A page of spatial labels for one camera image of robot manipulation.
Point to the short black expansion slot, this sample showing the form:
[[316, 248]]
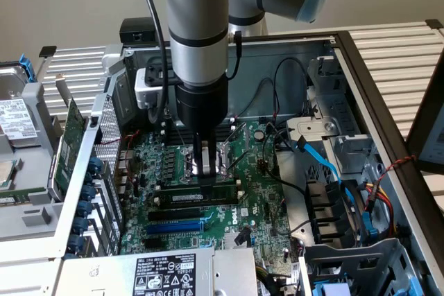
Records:
[[152, 244]]

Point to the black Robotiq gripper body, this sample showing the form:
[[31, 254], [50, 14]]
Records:
[[201, 105]]

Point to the open grey PC case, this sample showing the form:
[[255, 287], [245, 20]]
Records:
[[256, 63]]

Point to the black fan duct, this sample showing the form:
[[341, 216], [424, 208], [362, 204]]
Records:
[[322, 206]]

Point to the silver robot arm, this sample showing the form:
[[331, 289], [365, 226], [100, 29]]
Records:
[[194, 15]]

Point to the black box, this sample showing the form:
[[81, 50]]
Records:
[[135, 29]]

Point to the metal socket cover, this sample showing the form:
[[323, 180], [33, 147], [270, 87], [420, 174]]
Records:
[[247, 133]]

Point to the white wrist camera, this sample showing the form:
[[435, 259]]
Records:
[[144, 96]]

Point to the round coin battery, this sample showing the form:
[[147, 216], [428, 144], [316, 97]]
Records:
[[259, 134]]

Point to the CPU socket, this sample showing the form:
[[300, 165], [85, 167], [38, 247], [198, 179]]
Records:
[[185, 162]]

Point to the silver CPU chip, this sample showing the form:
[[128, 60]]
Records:
[[7, 173]]

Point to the grey metal disk bay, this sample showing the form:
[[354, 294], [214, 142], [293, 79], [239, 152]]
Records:
[[347, 112]]

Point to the green RAM stick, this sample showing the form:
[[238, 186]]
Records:
[[21, 191], [184, 198]]

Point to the blue slot retainer clip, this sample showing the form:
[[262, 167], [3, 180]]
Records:
[[83, 208], [74, 242], [80, 224], [87, 191], [93, 166]]

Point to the blue disk carrier rail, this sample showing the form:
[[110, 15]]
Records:
[[29, 70]]

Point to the blue plastic latch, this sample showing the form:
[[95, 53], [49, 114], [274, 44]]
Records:
[[370, 226]]

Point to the Toshiba hard disk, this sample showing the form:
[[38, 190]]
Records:
[[14, 119]]

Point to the dark framed panel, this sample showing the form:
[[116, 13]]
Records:
[[416, 143]]

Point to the long black expansion slot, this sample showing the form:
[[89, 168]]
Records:
[[173, 214]]

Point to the blue plastic block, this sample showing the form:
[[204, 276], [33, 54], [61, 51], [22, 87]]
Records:
[[329, 290]]

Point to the grey metal disk cage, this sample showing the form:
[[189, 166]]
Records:
[[364, 258]]

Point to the grey power supply unit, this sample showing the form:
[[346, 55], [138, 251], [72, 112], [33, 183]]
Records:
[[104, 275]]

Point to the silver chipset heatsink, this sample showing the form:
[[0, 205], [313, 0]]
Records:
[[229, 240]]

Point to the silver metal bracket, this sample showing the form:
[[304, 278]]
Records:
[[312, 126]]

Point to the green Dell motherboard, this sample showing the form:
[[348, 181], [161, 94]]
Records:
[[249, 199]]

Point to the graphics card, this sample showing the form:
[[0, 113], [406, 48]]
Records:
[[74, 119]]

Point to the metal socket locking lever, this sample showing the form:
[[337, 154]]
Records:
[[181, 138], [239, 162]]

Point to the blue expansion slot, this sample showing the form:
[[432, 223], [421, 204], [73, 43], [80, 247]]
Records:
[[173, 229]]

